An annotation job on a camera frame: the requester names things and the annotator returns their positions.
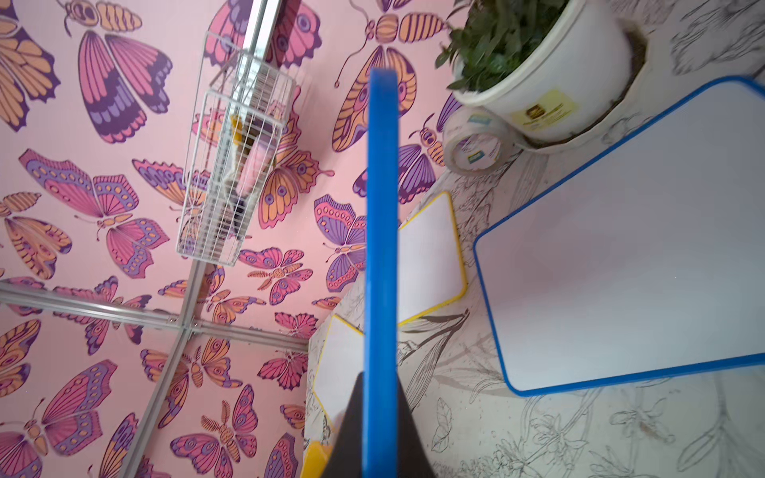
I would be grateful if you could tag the blue-framed whiteboard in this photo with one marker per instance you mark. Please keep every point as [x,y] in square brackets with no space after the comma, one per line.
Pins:
[646,262]
[380,395]

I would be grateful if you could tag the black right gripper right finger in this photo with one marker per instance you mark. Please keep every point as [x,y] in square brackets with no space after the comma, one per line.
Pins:
[412,460]

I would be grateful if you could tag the potted green plant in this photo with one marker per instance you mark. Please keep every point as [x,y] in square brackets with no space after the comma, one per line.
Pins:
[575,85]

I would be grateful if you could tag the white wire wall basket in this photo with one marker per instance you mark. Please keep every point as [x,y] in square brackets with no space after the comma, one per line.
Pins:
[248,103]

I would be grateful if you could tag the clear tape roll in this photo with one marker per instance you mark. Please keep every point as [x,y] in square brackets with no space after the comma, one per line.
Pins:
[477,142]

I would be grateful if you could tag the yellow storage tray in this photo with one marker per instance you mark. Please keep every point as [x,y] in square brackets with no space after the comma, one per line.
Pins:
[316,459]

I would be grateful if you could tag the aluminium cage frame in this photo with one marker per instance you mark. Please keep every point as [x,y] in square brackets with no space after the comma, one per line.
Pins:
[184,324]

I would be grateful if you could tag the yellow-framed whiteboard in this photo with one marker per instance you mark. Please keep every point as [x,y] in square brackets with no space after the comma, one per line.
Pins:
[341,360]
[431,270]

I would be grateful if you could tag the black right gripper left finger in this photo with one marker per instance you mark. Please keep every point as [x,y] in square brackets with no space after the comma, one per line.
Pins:
[345,460]

